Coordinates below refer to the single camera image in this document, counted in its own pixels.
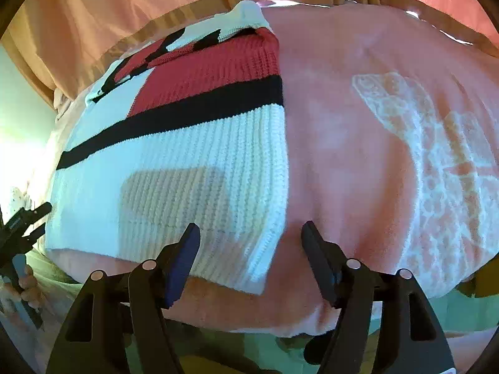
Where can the person's left hand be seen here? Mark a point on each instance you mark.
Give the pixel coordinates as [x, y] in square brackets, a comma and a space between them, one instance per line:
[31, 286]

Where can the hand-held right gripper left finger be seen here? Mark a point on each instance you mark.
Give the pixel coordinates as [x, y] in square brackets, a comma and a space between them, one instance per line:
[182, 268]

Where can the white red black knit sweater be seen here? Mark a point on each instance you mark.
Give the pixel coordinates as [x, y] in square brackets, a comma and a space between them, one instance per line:
[187, 171]

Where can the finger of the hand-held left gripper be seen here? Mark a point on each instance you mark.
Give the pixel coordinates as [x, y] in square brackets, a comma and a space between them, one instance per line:
[37, 232]
[37, 210]

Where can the peach pink curtain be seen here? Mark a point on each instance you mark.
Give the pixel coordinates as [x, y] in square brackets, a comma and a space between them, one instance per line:
[117, 11]

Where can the pink blanket with white print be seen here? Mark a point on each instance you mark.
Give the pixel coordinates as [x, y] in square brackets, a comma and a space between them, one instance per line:
[351, 163]

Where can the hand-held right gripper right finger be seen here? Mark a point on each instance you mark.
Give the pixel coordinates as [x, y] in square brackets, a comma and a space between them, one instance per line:
[320, 267]

